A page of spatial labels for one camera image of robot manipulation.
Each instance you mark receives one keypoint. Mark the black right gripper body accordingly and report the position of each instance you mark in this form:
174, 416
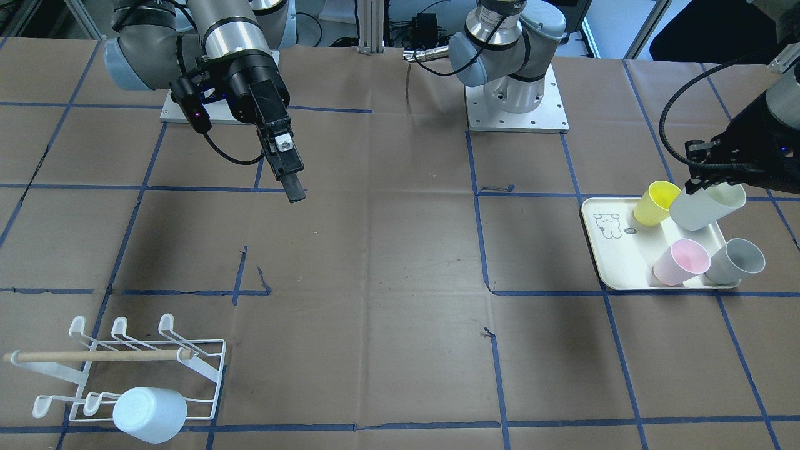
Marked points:
249, 85

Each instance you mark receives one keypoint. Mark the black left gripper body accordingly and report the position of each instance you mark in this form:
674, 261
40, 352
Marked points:
701, 164

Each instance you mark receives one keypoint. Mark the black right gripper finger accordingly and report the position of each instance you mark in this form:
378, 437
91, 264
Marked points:
293, 188
288, 159

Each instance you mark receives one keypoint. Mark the pale cream plastic cup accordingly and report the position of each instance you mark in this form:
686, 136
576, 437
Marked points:
695, 211

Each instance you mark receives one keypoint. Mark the light blue plastic cup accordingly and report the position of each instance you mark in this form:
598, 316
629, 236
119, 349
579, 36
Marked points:
153, 415

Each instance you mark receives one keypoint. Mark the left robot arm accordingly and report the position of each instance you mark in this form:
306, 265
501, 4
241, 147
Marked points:
516, 40

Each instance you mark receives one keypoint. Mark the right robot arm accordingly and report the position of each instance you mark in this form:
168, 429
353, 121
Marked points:
210, 51

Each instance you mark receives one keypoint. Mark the grey plastic cup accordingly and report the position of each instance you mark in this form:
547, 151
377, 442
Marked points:
738, 259

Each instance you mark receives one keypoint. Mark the yellow plastic cup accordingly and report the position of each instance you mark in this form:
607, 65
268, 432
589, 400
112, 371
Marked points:
653, 207

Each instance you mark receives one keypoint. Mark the pink plastic cup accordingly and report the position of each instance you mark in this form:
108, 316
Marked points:
682, 260

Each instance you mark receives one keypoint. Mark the cream plastic tray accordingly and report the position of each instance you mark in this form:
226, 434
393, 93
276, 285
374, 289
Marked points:
625, 251

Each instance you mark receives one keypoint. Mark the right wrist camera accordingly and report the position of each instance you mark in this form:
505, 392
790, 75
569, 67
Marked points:
185, 93

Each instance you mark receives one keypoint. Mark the aluminium frame post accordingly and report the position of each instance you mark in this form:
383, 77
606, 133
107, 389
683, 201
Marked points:
370, 25

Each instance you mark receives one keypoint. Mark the white wire cup rack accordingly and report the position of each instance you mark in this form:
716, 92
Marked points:
96, 386

